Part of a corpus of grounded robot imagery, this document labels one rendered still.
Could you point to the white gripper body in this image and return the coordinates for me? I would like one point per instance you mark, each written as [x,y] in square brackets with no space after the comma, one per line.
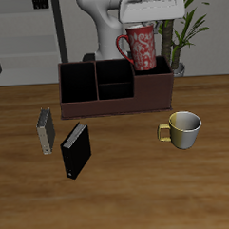
[152,8]

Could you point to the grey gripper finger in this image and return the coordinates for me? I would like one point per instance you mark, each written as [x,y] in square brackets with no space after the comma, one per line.
[157,24]
[147,23]

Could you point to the red patterned mug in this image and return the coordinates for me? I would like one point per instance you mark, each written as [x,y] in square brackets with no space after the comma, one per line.
[143,48]

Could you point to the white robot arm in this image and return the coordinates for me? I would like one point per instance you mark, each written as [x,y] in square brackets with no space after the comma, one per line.
[107,31]

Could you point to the dark brown desk caddy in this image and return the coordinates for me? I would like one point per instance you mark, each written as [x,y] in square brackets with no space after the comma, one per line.
[150,92]

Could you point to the yellow and white mug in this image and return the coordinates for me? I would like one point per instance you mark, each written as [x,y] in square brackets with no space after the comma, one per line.
[184,131]

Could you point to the green pot plant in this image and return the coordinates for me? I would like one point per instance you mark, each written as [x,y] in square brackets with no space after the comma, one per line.
[182,36]

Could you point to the black book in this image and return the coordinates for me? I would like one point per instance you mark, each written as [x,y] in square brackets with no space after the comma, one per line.
[77,151]

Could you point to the grey book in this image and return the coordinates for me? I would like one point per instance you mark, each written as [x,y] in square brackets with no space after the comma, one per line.
[47,132]

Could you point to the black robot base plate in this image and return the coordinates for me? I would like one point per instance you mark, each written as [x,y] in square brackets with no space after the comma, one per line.
[89,57]

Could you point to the black vertical post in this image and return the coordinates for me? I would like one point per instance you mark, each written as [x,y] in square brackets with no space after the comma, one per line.
[59,27]

